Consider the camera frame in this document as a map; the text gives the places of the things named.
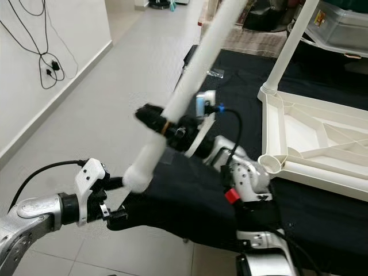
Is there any clear plastic storage box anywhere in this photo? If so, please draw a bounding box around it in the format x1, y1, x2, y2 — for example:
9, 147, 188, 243
305, 0, 368, 58

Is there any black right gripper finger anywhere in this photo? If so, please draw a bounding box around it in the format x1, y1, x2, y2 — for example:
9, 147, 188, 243
135, 103, 170, 136

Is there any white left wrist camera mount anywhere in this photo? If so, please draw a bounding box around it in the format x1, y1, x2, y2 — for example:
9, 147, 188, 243
76, 158, 110, 226

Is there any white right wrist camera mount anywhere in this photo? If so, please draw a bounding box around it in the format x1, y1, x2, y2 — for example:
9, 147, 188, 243
187, 90, 219, 159

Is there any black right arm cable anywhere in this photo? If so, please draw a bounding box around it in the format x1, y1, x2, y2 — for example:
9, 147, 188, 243
214, 105, 245, 179

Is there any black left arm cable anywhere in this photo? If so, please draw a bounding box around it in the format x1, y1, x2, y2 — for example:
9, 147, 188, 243
9, 159, 90, 213

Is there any beige patterned bench cloth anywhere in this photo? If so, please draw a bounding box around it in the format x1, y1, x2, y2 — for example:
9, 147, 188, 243
198, 23, 288, 58

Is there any black tablecloth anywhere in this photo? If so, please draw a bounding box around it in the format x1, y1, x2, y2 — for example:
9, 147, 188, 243
109, 46, 368, 276

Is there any black bag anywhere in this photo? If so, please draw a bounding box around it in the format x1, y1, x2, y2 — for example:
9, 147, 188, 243
241, 3, 291, 32

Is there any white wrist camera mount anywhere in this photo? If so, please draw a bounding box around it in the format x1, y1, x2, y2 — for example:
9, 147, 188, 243
76, 158, 110, 226
187, 90, 219, 159

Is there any black hanging wall cable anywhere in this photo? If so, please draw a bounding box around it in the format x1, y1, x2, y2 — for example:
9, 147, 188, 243
0, 0, 81, 90

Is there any white plastic table top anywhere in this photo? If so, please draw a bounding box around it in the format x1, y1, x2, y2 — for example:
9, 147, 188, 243
258, 85, 368, 202

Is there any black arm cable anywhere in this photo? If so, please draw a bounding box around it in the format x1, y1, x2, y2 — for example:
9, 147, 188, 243
214, 105, 245, 179
9, 159, 90, 213

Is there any black round floor object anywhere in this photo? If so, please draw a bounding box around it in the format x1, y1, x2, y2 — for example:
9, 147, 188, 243
149, 0, 173, 9

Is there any clear tape strip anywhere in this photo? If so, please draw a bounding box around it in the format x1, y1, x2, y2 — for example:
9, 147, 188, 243
201, 68, 225, 78

